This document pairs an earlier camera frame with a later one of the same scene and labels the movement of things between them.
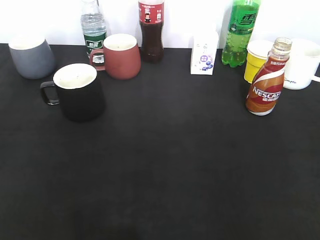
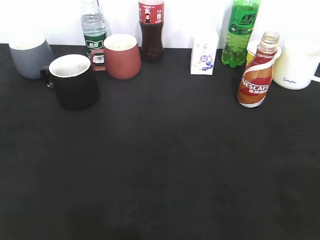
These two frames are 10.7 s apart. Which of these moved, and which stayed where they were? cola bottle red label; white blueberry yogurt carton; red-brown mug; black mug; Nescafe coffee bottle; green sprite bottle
Moved: black mug; Nescafe coffee bottle
Stayed: red-brown mug; cola bottle red label; white blueberry yogurt carton; green sprite bottle
